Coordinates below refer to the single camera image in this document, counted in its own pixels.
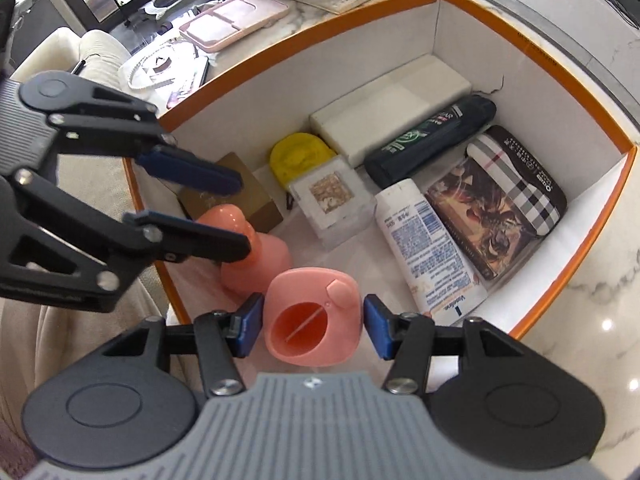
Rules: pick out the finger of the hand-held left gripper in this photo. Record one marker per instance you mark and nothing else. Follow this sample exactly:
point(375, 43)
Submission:
point(190, 170)
point(190, 232)

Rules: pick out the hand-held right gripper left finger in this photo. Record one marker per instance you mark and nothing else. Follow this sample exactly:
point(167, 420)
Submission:
point(250, 330)

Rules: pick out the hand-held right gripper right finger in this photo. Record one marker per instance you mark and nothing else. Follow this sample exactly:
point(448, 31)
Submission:
point(377, 327)

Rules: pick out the pink pump bottle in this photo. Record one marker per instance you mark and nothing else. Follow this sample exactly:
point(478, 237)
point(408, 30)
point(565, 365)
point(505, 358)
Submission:
point(312, 300)

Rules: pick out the white lotion bottle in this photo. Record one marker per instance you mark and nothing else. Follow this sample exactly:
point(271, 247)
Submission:
point(425, 250)

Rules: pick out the yellow tape measure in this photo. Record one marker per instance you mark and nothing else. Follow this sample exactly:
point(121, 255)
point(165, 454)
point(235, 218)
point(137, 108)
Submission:
point(297, 155)

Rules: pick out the clear acrylic display box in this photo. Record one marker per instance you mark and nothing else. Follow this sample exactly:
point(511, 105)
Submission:
point(330, 195)

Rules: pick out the illustrated dark card box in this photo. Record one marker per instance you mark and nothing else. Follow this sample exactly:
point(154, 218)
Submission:
point(480, 220)

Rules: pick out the dark shampoo bottle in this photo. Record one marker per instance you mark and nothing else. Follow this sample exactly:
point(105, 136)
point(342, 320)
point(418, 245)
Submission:
point(430, 145)

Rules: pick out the orange cardboard box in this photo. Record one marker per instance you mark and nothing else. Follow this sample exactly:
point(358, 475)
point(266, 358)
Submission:
point(350, 45)

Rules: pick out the plaid wallet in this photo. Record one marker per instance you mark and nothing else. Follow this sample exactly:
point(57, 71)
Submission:
point(525, 185)

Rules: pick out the white rectangular box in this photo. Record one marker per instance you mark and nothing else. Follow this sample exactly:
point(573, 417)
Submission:
point(390, 105)

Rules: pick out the pink divided tray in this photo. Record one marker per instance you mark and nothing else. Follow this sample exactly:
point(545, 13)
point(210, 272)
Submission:
point(235, 20)

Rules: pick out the person's left leg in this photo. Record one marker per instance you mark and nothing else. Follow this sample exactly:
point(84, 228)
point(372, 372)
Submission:
point(50, 335)

